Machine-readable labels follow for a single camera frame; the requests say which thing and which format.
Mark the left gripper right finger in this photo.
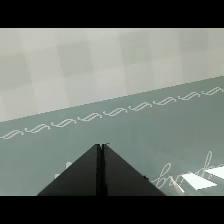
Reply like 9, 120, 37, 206
100, 143, 167, 197

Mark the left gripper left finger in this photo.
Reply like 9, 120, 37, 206
36, 143, 102, 197

